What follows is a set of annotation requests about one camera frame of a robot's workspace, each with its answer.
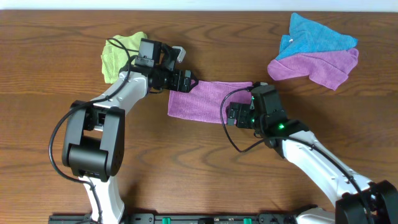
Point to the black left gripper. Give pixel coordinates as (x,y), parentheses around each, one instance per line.
(186,81)

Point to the folded green cloth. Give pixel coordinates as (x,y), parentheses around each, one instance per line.
(113,57)

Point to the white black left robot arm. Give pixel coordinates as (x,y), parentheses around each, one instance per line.
(94,140)

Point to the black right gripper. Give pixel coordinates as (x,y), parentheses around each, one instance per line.
(232,114)

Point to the purple microfiber cloth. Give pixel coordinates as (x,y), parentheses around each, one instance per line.
(204,102)

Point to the crumpled purple cloth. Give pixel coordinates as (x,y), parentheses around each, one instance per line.
(329,69)

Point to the blue cloth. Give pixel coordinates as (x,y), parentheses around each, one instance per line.
(306,36)

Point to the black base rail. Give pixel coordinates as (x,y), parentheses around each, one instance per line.
(262,218)

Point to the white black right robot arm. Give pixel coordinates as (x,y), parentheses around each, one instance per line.
(356,198)

